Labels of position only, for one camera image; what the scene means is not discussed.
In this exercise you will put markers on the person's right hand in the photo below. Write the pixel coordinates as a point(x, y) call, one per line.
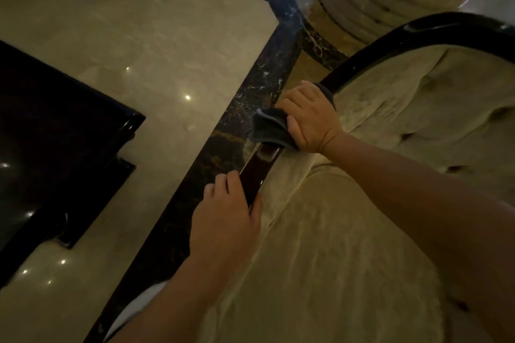
point(314, 121)

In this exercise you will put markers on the person's left hand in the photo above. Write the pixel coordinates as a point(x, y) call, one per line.
point(223, 226)

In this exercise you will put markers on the person's left middle finger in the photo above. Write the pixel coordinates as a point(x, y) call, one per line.
point(212, 188)

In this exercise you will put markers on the person's left thumb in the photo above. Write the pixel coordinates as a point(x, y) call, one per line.
point(256, 206)

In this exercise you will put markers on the person's right thumb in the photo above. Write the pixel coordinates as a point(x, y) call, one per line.
point(293, 133)

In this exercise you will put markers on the dark grey cleaning cloth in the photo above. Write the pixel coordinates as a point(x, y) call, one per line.
point(269, 129)

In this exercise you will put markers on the beige armchair with dark frame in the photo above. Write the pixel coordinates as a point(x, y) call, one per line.
point(354, 242)

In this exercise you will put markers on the person's left forearm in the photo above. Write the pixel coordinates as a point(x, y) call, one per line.
point(185, 302)

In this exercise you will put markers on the person's right forearm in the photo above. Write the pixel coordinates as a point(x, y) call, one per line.
point(422, 210)

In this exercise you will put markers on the person's white garment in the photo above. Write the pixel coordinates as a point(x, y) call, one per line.
point(134, 306)

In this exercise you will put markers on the glossy black table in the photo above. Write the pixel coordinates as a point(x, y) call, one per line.
point(52, 137)

